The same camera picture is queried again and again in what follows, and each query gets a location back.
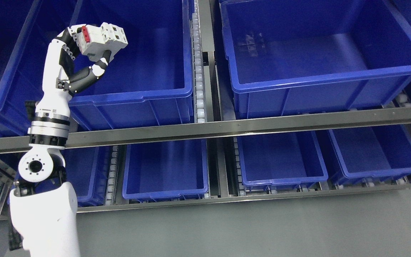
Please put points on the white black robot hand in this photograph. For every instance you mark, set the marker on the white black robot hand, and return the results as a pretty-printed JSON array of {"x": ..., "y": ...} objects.
[{"x": 68, "y": 72}]

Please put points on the grey circuit breaker red switch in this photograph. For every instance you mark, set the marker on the grey circuit breaker red switch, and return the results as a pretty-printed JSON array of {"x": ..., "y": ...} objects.
[{"x": 94, "y": 41}]

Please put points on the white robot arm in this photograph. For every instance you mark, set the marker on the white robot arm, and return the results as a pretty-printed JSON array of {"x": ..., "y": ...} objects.
[{"x": 43, "y": 203}]

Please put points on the blue bin upper left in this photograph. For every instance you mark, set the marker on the blue bin upper left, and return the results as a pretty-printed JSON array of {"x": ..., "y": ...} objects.
[{"x": 26, "y": 29}]

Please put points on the blue bin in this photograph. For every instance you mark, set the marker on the blue bin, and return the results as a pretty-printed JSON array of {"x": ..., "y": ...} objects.
[
  {"x": 358, "y": 154},
  {"x": 150, "y": 81},
  {"x": 294, "y": 57},
  {"x": 165, "y": 171},
  {"x": 281, "y": 161},
  {"x": 26, "y": 29},
  {"x": 87, "y": 169}
]

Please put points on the blue bin lower left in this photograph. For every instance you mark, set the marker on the blue bin lower left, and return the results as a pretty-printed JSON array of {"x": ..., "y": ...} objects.
[{"x": 87, "y": 169}]

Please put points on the blue bin upper middle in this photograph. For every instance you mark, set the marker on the blue bin upper middle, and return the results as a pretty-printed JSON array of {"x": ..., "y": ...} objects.
[{"x": 150, "y": 81}]

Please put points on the blue bin lower middle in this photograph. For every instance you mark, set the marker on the blue bin lower middle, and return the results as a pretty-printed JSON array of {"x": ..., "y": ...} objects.
[{"x": 165, "y": 171}]

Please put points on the blue bin upper right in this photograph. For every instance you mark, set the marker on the blue bin upper right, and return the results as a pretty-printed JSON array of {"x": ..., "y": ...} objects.
[{"x": 294, "y": 57}]

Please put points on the blue bin lower centre right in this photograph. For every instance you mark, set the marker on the blue bin lower centre right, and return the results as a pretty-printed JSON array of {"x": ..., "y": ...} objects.
[{"x": 281, "y": 161}]

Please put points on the blue bin lower far right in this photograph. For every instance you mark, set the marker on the blue bin lower far right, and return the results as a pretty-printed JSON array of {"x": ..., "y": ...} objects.
[{"x": 358, "y": 154}]

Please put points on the metal shelf rack frame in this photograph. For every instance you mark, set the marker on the metal shelf rack frame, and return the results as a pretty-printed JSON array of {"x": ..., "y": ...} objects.
[{"x": 223, "y": 163}]

